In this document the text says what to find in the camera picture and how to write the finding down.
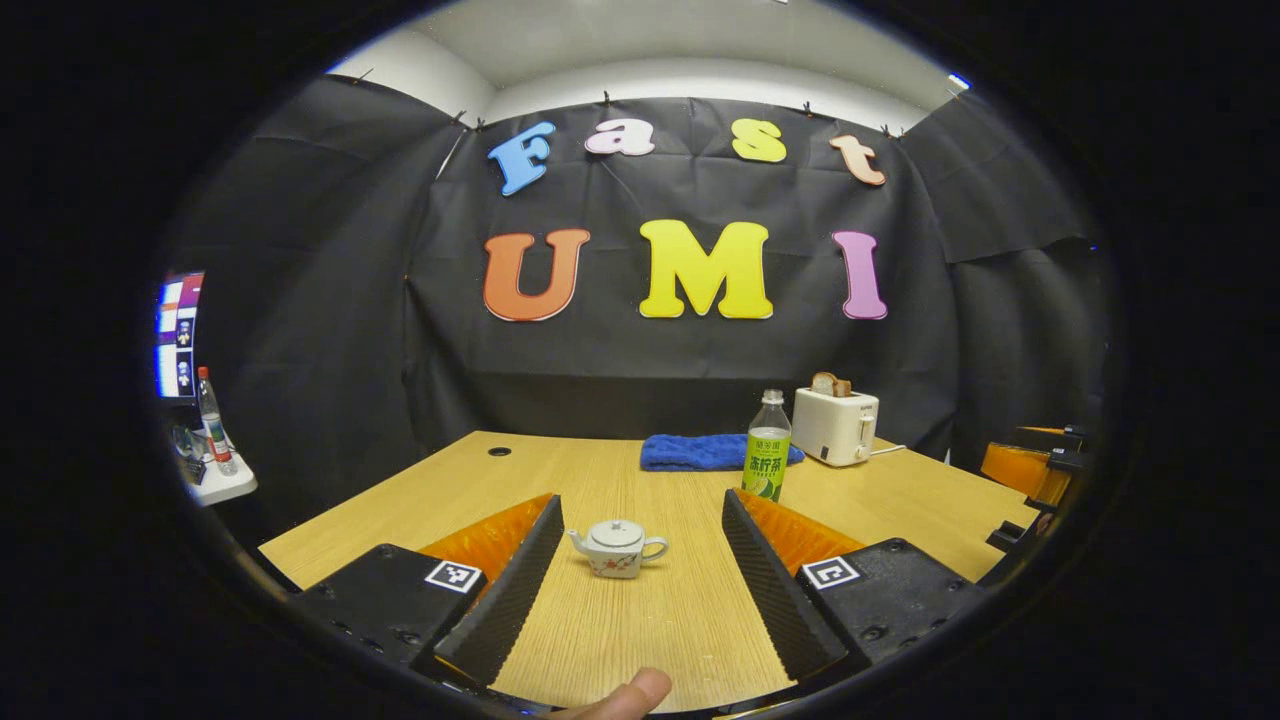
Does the red-capped clear bottle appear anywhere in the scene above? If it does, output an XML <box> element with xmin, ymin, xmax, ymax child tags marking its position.
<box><xmin>197</xmin><ymin>366</ymin><xmax>239</xmax><ymax>477</ymax></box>

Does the small white side table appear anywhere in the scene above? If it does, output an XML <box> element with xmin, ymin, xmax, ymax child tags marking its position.
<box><xmin>180</xmin><ymin>450</ymin><xmax>259</xmax><ymax>507</ymax></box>

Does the black backdrop cloth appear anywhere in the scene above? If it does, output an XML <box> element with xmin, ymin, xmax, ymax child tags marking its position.
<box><xmin>165</xmin><ymin>75</ymin><xmax>1111</xmax><ymax>531</ymax></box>

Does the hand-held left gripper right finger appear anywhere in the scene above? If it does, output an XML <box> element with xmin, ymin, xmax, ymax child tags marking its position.
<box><xmin>722</xmin><ymin>488</ymin><xmax>991</xmax><ymax>683</ymax></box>

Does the computer monitor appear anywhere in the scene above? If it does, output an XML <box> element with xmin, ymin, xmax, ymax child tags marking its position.
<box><xmin>155</xmin><ymin>272</ymin><xmax>206</xmax><ymax>401</ymax></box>

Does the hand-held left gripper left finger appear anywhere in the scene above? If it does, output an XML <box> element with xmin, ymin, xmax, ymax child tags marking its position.
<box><xmin>290</xmin><ymin>493</ymin><xmax>566</xmax><ymax>691</ymax></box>

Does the white toaster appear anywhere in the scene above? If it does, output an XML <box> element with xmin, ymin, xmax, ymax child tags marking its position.
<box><xmin>790</xmin><ymin>387</ymin><xmax>881</xmax><ymax>468</ymax></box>

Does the blue towel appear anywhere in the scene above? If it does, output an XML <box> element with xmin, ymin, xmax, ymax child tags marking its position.
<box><xmin>640</xmin><ymin>433</ymin><xmax>806</xmax><ymax>473</ymax></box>

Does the clear green-label water bottle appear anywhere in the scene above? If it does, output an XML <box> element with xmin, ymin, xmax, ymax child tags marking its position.
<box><xmin>741</xmin><ymin>389</ymin><xmax>793</xmax><ymax>503</ymax></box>

